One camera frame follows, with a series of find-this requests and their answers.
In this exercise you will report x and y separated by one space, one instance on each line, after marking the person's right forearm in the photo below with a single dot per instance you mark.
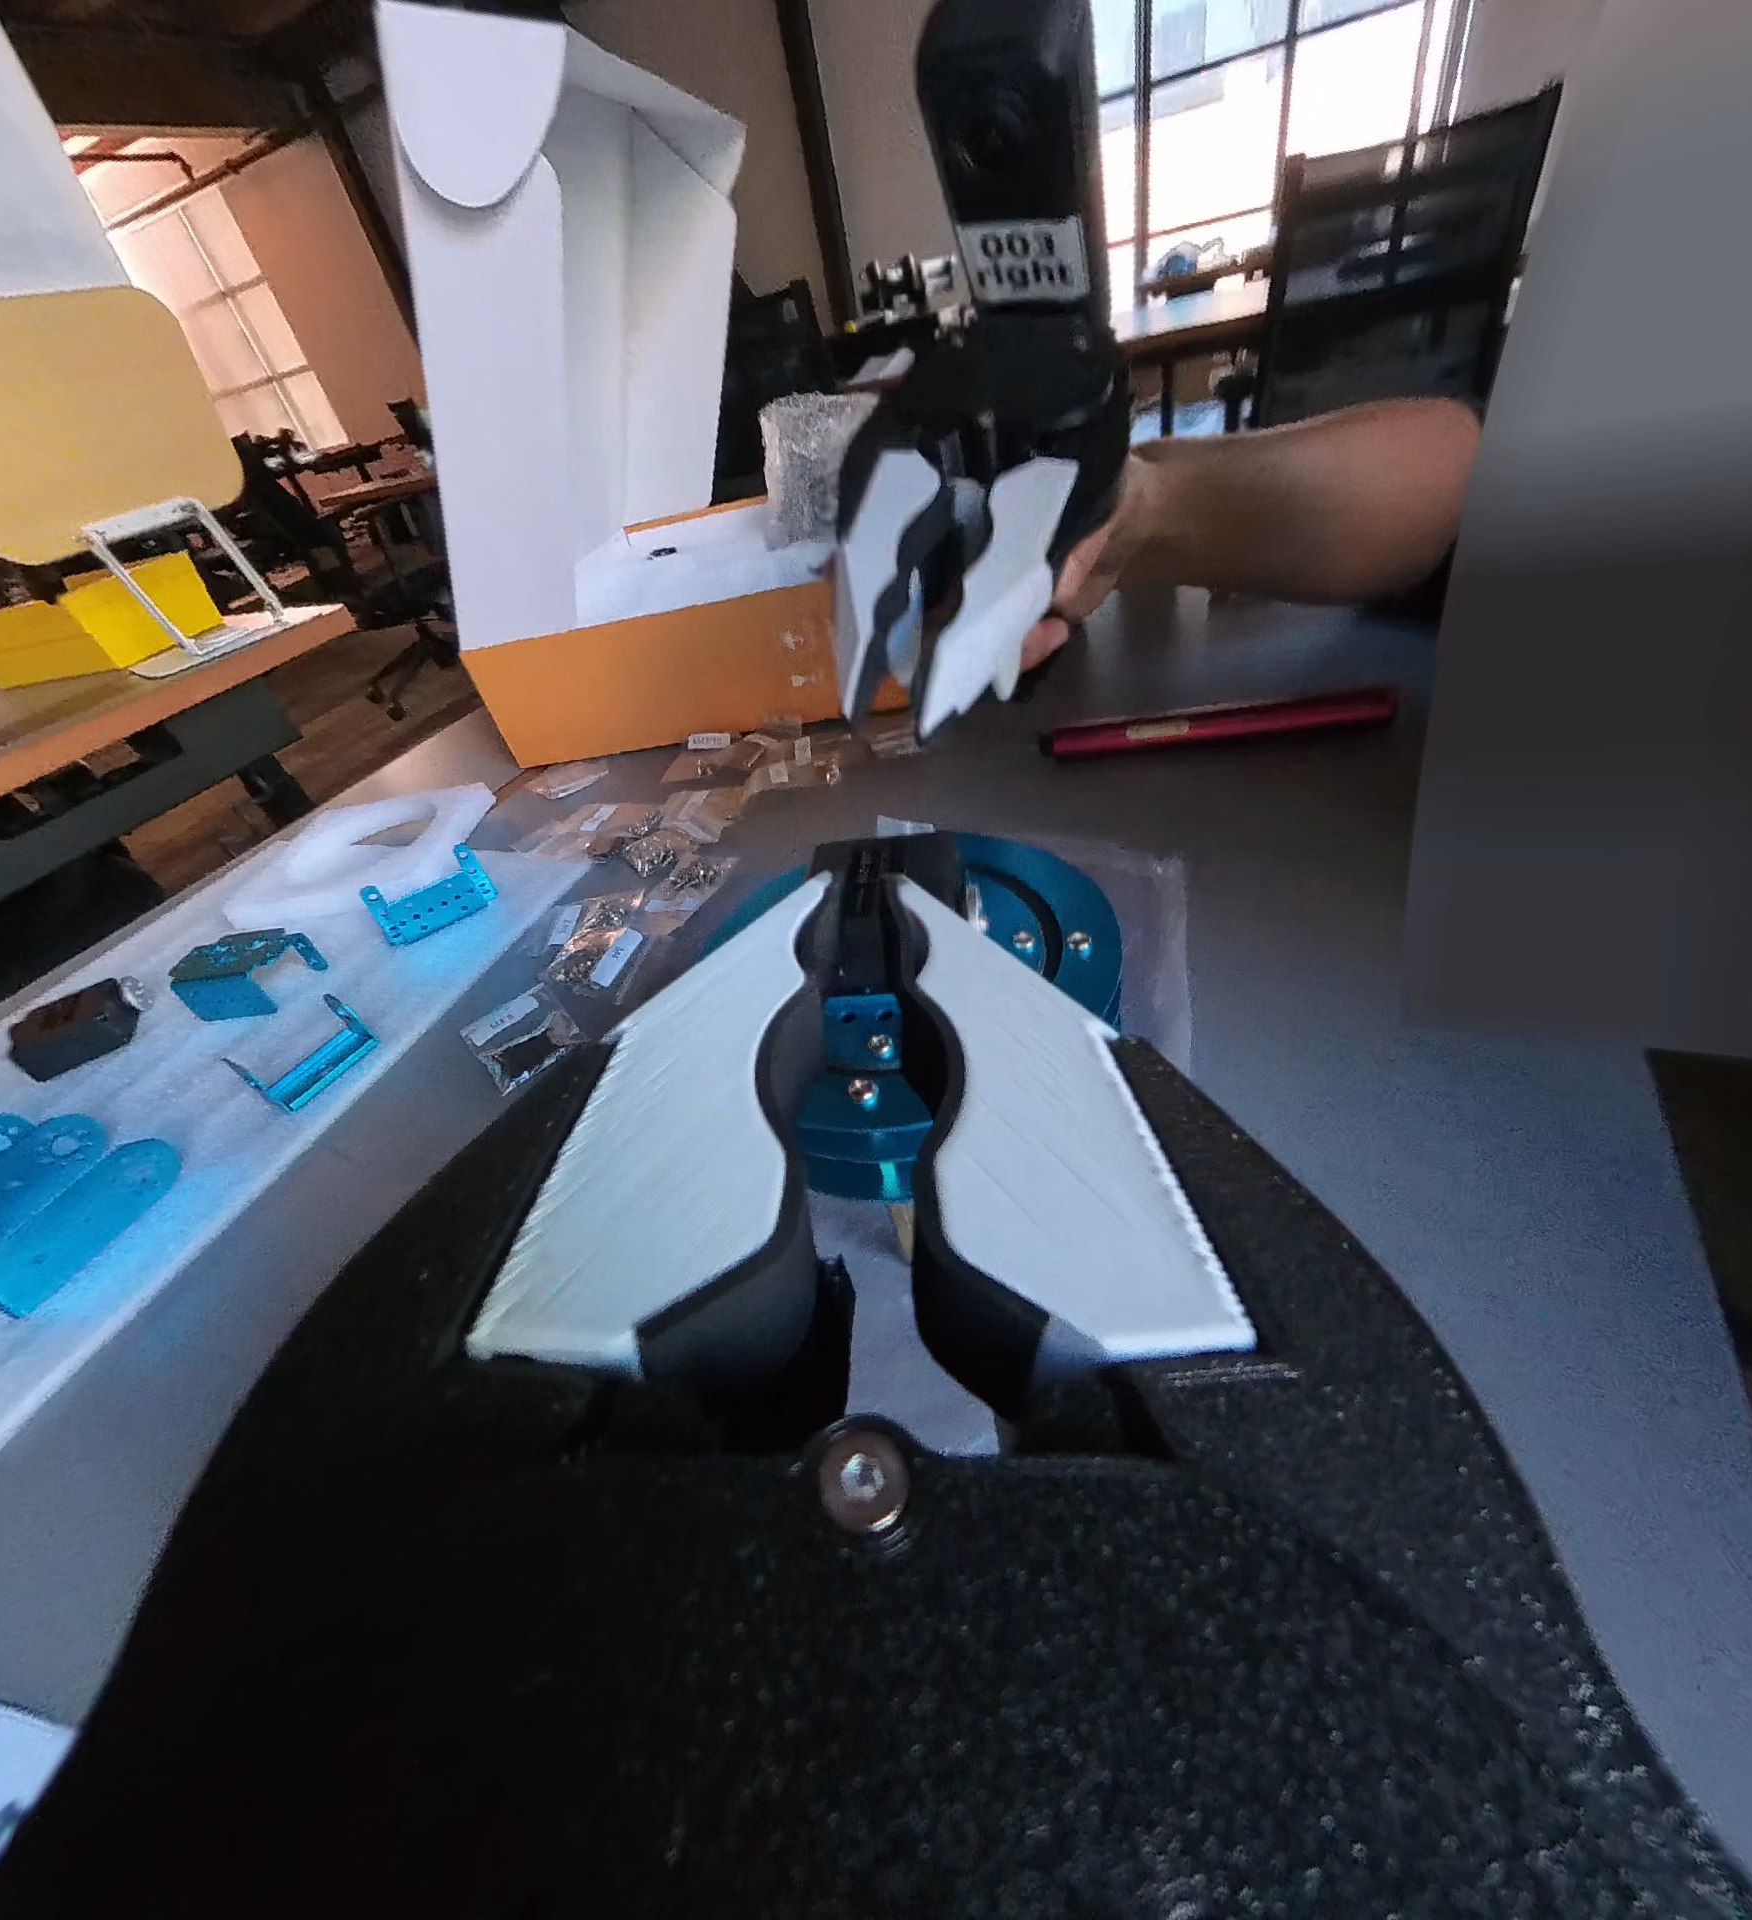
1311 495

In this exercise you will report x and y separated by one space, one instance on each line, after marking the red metal screwdriver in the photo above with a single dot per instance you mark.
1221 724

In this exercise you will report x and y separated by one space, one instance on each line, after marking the yellow bin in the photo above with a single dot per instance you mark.
36 639

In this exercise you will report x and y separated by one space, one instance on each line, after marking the overlapping blue flat plates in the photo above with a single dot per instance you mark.
52 1216

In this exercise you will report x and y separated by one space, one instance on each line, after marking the wooden side table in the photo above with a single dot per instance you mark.
97 707

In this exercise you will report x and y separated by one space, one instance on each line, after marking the blue round turntable base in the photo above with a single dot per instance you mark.
1057 931

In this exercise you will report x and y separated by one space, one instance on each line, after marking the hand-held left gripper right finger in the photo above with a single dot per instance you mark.
1085 1185

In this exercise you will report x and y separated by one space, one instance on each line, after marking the cream rounded panel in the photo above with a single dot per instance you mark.
52 422

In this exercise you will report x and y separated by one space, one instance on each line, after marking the black servo motor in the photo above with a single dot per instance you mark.
72 1036
860 917

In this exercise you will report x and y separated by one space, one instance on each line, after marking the blue perforated U bracket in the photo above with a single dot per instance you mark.
435 907

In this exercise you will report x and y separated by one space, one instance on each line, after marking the black mesh office chair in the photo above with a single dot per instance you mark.
787 344
1403 255

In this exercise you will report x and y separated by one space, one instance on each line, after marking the orange white cardboard box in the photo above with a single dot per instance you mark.
636 677

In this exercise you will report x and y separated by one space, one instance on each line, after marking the person's right hand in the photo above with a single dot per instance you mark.
1115 555

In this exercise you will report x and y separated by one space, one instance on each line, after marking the pile of small screw bags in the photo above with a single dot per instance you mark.
636 855

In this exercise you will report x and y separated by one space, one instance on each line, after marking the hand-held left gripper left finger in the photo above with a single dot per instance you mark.
650 1185

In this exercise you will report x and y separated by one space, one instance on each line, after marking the white foam sheet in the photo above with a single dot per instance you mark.
411 990

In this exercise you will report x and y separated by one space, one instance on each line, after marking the dark grey desk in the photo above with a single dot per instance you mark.
1266 931

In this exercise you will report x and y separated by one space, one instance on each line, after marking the blue narrow U bracket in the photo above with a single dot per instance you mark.
315 1065

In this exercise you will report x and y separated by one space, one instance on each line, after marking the large clear plastic bag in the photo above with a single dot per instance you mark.
1154 960

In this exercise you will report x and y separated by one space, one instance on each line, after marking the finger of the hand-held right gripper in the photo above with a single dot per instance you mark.
875 555
1017 570

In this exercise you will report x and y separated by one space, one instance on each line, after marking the teal multi-hole bracket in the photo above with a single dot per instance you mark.
238 976

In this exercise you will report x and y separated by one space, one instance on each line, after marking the bubble wrap roll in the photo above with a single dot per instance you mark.
801 467

